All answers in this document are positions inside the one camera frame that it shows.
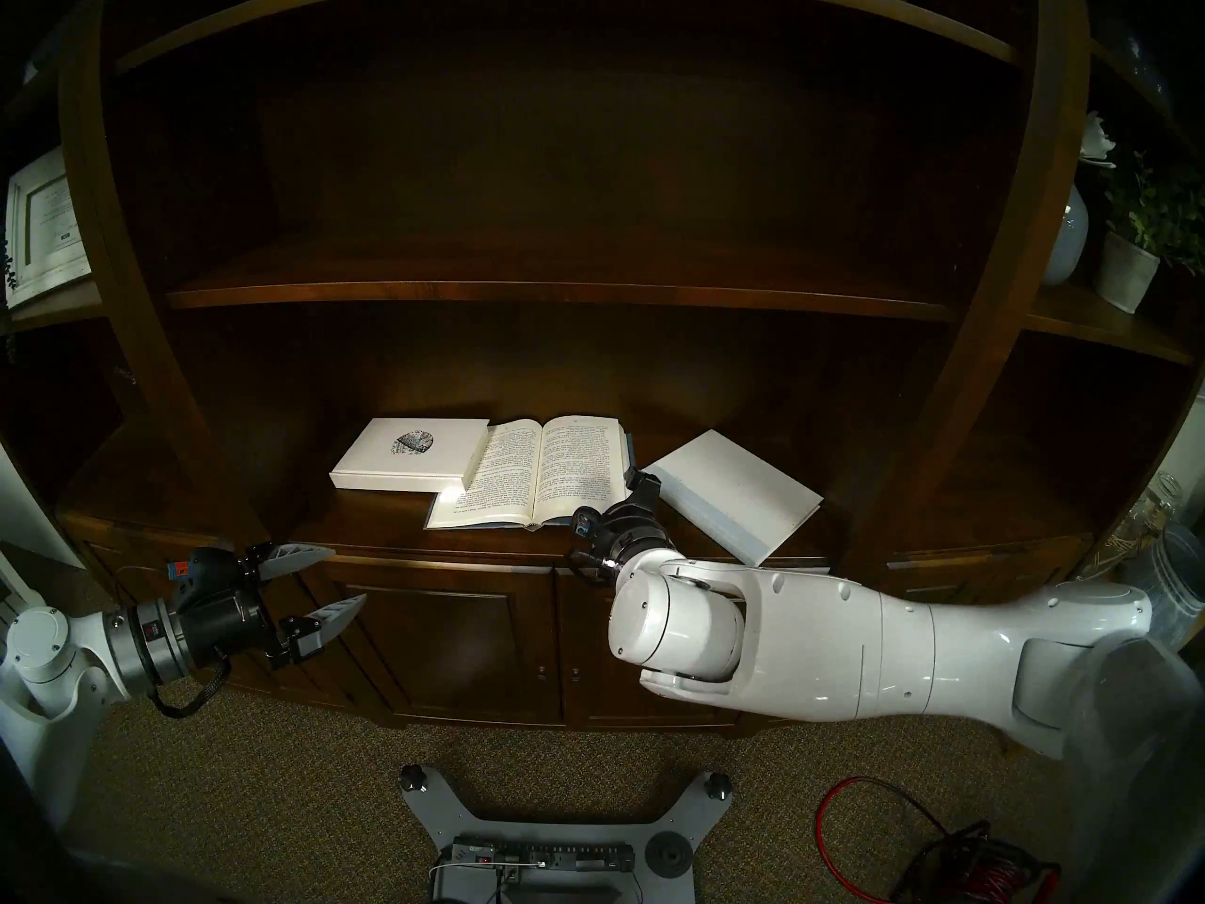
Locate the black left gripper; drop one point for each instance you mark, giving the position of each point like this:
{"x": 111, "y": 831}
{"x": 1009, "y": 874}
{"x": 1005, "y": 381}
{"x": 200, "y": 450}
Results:
{"x": 226, "y": 620}

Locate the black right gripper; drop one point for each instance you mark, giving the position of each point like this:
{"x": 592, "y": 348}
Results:
{"x": 633, "y": 516}

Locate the blue cover hardback book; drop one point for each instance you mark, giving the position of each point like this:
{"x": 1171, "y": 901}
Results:
{"x": 555, "y": 478}

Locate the white book pale blue spine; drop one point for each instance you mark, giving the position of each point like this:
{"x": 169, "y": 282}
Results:
{"x": 744, "y": 488}

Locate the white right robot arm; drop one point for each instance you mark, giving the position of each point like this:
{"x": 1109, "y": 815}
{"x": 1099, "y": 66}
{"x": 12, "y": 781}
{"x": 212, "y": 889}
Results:
{"x": 847, "y": 638}

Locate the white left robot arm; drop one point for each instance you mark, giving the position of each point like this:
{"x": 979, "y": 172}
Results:
{"x": 42, "y": 643}

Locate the white book with round print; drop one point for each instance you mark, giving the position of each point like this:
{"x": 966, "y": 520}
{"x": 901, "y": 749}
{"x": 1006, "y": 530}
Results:
{"x": 395, "y": 464}

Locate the dark brown wooden bookcase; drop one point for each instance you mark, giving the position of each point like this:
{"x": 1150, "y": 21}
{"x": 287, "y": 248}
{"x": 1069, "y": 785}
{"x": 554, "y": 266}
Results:
{"x": 565, "y": 290}

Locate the black star knob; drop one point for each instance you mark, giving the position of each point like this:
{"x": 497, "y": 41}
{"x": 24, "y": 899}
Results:
{"x": 719, "y": 785}
{"x": 411, "y": 777}

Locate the white slatted chair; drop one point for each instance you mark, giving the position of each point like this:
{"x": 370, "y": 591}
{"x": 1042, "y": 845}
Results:
{"x": 11, "y": 582}

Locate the black power strip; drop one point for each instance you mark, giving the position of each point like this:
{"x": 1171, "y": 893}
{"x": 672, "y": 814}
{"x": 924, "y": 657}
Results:
{"x": 565, "y": 857}

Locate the round black rubber foot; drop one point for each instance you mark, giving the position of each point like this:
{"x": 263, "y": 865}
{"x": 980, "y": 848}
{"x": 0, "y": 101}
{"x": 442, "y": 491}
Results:
{"x": 668, "y": 855}

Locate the dark hanging bead plant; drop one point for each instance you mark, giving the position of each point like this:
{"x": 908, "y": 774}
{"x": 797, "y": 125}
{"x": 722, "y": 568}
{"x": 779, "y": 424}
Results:
{"x": 8, "y": 271}

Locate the white framed certificate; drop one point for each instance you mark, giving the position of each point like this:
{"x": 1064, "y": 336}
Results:
{"x": 47, "y": 224}

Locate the clear glass jar with sticks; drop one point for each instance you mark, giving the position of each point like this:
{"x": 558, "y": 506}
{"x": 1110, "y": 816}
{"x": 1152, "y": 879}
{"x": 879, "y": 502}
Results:
{"x": 1130, "y": 525}

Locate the white round vase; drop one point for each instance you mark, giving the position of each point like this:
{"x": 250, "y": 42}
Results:
{"x": 1068, "y": 243}

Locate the green plant in white pot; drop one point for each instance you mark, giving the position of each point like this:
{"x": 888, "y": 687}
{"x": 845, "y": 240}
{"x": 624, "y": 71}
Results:
{"x": 1125, "y": 271}

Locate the white artificial flower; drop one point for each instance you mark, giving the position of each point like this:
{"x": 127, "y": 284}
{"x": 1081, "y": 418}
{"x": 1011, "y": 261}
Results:
{"x": 1097, "y": 139}

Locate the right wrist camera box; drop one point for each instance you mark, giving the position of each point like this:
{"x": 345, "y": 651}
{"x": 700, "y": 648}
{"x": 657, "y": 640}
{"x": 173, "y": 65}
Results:
{"x": 586, "y": 520}

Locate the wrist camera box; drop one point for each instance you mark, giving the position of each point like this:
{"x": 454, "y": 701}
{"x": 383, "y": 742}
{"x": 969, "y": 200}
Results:
{"x": 586, "y": 520}
{"x": 202, "y": 568}

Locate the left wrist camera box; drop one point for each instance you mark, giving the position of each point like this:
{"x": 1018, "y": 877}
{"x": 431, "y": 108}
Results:
{"x": 202, "y": 568}

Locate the grey metal robot base plate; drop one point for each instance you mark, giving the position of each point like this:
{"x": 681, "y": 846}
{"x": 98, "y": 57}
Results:
{"x": 471, "y": 817}

